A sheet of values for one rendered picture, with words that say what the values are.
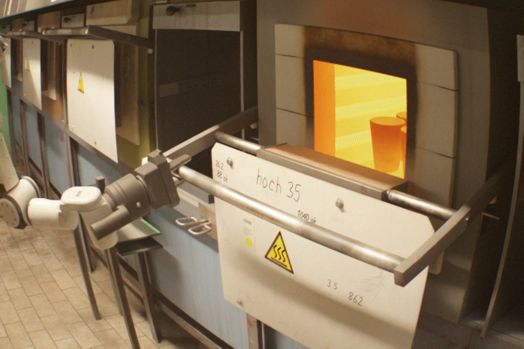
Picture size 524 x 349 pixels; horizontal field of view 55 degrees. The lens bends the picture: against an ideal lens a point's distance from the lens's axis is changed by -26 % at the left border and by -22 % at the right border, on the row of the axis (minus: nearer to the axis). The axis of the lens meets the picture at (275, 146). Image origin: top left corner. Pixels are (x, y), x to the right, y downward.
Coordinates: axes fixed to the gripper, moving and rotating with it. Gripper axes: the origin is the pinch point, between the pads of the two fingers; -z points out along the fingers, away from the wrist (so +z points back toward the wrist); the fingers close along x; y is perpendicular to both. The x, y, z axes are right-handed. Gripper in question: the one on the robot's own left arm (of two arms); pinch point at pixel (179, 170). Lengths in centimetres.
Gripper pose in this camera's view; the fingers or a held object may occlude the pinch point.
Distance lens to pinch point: 128.3
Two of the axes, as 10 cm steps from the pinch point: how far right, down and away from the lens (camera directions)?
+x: -2.2, -8.9, -4.1
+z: -7.6, 4.2, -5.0
